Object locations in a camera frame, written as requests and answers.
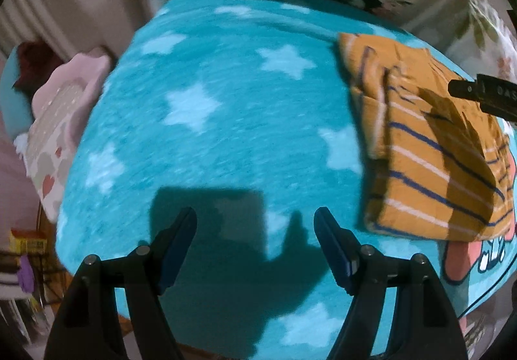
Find dark red cloth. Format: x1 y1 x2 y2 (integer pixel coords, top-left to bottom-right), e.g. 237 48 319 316
12 41 65 98

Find teal star blanket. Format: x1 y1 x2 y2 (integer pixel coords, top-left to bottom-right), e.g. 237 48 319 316
54 0 517 360

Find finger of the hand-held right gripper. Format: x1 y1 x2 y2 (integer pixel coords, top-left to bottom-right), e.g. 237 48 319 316
448 75 517 121

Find purple object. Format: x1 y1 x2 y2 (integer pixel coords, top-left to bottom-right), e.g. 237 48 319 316
18 255 39 296

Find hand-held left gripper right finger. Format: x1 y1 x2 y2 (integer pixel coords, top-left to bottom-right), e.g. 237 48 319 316
314 206 470 360

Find orange striped sweater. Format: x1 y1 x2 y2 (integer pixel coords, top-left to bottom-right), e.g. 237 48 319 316
337 32 517 243

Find white floral pillow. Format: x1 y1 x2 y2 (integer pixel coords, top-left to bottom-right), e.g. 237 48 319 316
404 0 517 82

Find wooden table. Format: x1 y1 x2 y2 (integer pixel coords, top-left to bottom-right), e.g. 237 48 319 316
36 199 215 360

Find pink cushion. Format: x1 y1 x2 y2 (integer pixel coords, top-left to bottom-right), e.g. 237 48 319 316
24 47 114 223

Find yellow box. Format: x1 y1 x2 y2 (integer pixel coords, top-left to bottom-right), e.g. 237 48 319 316
10 228 48 253

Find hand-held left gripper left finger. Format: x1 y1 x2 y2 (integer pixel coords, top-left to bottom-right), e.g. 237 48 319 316
43 206 198 360

